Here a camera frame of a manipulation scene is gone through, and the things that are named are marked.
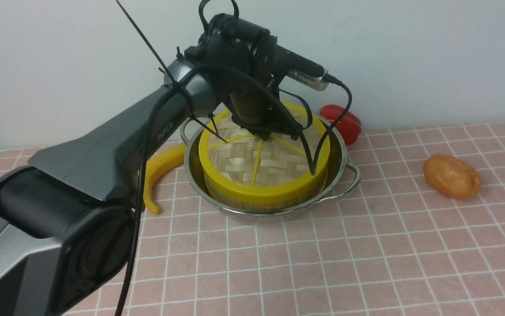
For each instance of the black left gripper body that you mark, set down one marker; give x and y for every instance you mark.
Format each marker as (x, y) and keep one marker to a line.
(261, 112)

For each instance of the woven bamboo steamer lid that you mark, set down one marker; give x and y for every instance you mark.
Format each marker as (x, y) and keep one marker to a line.
(229, 152)

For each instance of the stainless steel pot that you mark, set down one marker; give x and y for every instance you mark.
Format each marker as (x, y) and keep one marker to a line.
(338, 163)

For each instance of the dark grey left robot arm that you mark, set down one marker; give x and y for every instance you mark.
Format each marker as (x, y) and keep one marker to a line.
(70, 218)

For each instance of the yellow banana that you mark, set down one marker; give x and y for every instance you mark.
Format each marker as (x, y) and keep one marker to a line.
(158, 166)

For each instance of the red bell pepper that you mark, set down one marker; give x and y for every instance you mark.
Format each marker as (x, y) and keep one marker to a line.
(349, 126)

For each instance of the yellow-rimmed bamboo steamer basket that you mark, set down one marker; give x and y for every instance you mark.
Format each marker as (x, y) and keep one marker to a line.
(265, 199)

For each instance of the brown potato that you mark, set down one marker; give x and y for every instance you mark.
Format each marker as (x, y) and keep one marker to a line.
(451, 176)

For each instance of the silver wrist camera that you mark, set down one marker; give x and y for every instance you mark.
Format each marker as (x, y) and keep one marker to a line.
(305, 72)

